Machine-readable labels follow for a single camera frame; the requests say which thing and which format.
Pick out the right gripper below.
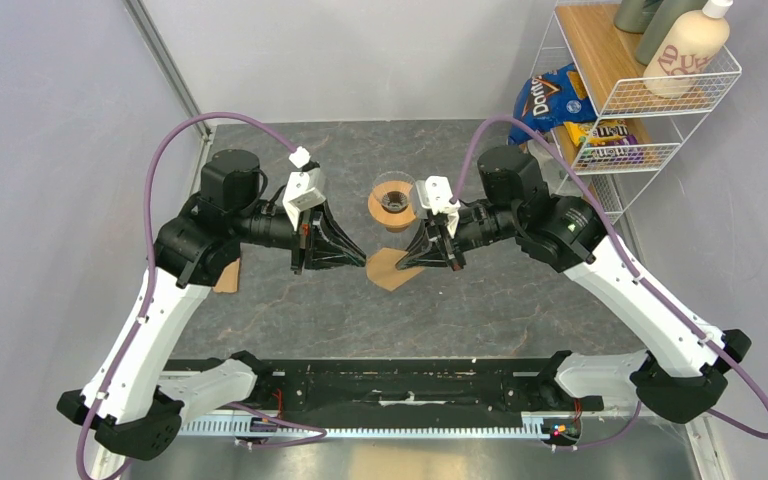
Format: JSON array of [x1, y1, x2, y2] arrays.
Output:
[[396, 201, 522, 271]]

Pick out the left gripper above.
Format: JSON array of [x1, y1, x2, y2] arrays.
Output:
[[233, 195, 367, 275]]

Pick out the single brown paper filter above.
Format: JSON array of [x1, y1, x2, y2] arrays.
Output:
[[365, 248, 425, 292]]

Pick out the clear glass dripper cone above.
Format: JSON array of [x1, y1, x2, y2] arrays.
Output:
[[372, 171, 415, 214]]

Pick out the brown paper coffee filters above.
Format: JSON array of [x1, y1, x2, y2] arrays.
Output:
[[213, 259, 241, 294]]

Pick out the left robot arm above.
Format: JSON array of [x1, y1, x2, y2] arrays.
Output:
[[57, 149, 366, 460]]

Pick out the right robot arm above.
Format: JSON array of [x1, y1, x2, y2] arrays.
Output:
[[397, 146, 751, 423]]

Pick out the blue doritos chip bag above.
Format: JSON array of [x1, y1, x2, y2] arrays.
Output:
[[512, 63, 597, 133]]

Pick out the yellow m&m candy bag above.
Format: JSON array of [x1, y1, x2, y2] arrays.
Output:
[[563, 119, 644, 164]]

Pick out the cream pump lotion bottle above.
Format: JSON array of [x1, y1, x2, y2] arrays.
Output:
[[643, 0, 733, 99]]

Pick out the green pump bottle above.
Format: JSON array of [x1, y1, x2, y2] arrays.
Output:
[[613, 0, 662, 34], [634, 0, 707, 65]]

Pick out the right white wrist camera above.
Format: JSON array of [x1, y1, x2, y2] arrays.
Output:
[[411, 176, 461, 237]]

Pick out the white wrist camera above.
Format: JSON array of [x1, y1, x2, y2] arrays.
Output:
[[282, 146, 327, 230], [411, 176, 461, 237]]

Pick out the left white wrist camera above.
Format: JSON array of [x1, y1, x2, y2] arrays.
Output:
[[282, 146, 327, 230]]

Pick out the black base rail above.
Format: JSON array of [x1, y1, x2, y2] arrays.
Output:
[[165, 355, 624, 432]]

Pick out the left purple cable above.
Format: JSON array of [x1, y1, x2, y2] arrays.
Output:
[[75, 111, 329, 480]]

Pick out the purple cable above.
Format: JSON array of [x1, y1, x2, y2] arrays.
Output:
[[75, 111, 329, 480], [450, 115, 768, 453]]

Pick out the white cable duct strip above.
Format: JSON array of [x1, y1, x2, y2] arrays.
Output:
[[178, 409, 558, 440]]

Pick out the white wire shelf rack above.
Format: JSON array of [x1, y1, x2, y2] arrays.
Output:
[[521, 1, 742, 221]]

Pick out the aluminium frame post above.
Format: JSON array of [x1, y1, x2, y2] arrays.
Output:
[[122, 0, 202, 117]]

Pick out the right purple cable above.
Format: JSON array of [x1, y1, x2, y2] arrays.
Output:
[[450, 115, 768, 453]]

